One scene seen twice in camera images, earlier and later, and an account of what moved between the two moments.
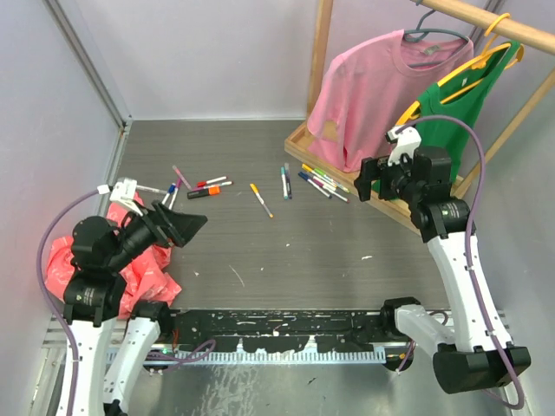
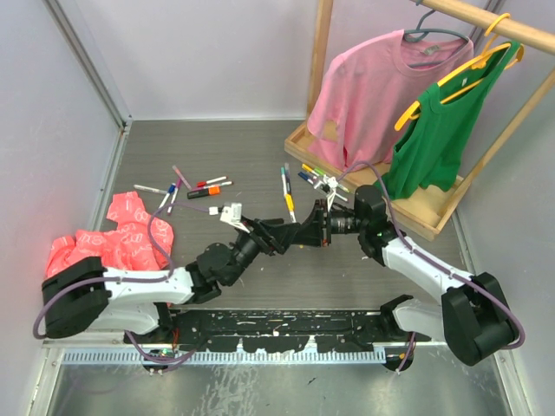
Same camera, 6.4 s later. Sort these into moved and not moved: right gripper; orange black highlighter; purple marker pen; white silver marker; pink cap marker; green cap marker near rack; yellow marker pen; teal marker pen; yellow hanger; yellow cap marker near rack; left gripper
Moved: yellow marker pen; right gripper; left gripper
Not moved: purple marker pen; orange black highlighter; green cap marker near rack; pink cap marker; yellow hanger; white silver marker; yellow cap marker near rack; teal marker pen
